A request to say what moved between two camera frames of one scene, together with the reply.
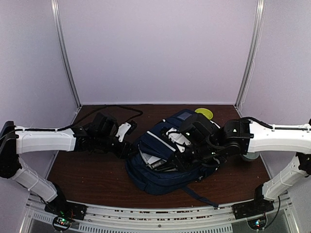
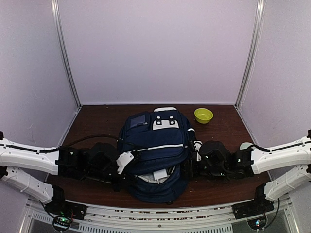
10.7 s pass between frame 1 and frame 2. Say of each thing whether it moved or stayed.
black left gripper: moved
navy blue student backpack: moved
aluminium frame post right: stayed
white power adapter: moved
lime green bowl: stayed
